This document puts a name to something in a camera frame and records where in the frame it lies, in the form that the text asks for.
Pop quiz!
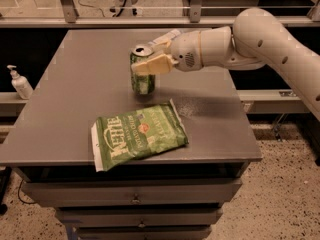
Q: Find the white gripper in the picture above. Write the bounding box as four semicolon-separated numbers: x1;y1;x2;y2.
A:
131;31;202;75

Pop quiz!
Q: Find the green soda can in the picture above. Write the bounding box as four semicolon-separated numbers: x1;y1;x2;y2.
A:
130;44;155;95

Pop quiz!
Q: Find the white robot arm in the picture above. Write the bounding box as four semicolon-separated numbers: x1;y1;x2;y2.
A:
131;8;320;119

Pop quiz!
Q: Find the green jalapeno chip bag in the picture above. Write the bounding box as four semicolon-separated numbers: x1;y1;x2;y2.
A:
91;100;189;172

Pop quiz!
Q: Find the clear plastic water bottle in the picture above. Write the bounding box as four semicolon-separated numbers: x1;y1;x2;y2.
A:
149;29;182;47

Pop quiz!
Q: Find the grey drawer cabinet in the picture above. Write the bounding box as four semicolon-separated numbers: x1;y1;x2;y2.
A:
0;30;261;240

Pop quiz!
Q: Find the white pump sanitizer bottle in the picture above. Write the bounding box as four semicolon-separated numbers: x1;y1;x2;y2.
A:
7;65;33;100

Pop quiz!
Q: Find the top drawer with knob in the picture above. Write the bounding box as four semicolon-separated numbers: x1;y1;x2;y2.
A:
22;178;242;207

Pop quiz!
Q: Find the drawer with knob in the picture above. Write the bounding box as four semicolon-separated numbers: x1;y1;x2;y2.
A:
56;207;222;227
22;178;242;207

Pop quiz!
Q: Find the middle drawer with knob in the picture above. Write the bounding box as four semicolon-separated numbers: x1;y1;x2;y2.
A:
56;207;222;227

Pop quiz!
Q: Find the bottom drawer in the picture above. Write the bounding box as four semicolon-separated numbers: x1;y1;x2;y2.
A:
77;226;211;240

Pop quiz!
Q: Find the metal railing frame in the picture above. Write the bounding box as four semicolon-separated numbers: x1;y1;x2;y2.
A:
0;0;319;29

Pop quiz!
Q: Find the black floor cable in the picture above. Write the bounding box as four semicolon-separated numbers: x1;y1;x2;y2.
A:
17;179;37;206

